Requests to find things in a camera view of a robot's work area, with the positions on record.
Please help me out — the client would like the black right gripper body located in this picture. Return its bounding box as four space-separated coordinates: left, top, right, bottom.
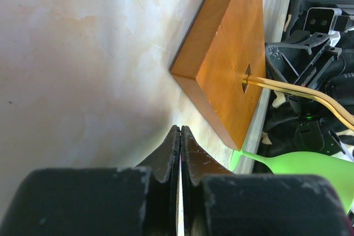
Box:
294 49 353 101

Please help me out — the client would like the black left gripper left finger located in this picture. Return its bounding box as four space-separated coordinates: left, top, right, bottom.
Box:
1 126 180 235

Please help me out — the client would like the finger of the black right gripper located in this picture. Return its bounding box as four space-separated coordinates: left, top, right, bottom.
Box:
265 30 330 84

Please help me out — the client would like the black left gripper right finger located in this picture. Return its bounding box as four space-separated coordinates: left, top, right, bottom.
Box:
181 126 353 235

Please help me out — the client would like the gold wire wine glass rack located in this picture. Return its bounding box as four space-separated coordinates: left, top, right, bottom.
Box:
170 0 353 150

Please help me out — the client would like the green plastic wine glass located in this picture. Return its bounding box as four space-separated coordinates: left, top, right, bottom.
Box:
230 150 353 212

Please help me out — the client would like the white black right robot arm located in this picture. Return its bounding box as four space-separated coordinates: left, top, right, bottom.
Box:
261 30 353 156

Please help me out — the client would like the black floral blanket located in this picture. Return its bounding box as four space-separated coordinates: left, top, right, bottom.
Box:
258 0 353 160

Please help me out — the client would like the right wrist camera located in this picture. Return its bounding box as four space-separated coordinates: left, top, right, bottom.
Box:
303 7 353 46

